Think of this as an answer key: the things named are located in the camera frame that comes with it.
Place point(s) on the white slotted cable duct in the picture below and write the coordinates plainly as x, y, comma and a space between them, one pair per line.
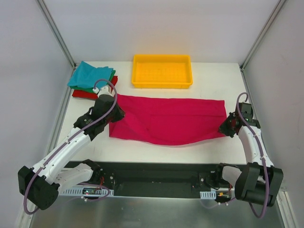
208, 195
87, 192

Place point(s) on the white slotted cable duct right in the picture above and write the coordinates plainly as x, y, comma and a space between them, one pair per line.
208, 195

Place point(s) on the folded green t shirt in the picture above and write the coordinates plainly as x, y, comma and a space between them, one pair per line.
90, 90

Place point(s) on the white slotted cable duct left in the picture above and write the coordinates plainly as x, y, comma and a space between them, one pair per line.
87, 192

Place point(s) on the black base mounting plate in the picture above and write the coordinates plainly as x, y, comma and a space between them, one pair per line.
184, 181

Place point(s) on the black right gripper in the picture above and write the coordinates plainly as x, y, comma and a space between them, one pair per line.
226, 127

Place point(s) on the aluminium right side rail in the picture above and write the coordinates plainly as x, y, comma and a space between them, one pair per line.
255, 95

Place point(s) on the aluminium corner post right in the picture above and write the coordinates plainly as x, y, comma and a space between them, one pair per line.
266, 27

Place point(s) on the folded teal t shirt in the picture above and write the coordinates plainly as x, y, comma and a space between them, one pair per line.
86, 75

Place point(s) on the aluminium corner post left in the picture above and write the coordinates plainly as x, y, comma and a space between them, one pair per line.
52, 25

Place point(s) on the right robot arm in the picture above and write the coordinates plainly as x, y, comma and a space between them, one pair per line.
259, 181

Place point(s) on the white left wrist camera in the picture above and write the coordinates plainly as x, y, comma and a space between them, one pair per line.
105, 90

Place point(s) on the folded red t shirt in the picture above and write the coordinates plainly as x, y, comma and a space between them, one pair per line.
84, 95

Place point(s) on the pink t shirt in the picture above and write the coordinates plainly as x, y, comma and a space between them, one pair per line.
168, 121

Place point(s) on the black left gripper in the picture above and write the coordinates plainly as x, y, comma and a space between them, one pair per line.
118, 114

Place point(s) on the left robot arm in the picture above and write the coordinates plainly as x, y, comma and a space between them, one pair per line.
43, 182

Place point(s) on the yellow plastic tray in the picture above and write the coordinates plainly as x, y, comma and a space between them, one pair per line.
162, 71

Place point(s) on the aluminium left side rail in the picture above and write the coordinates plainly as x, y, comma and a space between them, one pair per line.
64, 93

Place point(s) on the aluminium corner post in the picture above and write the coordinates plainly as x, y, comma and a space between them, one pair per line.
52, 25
266, 27

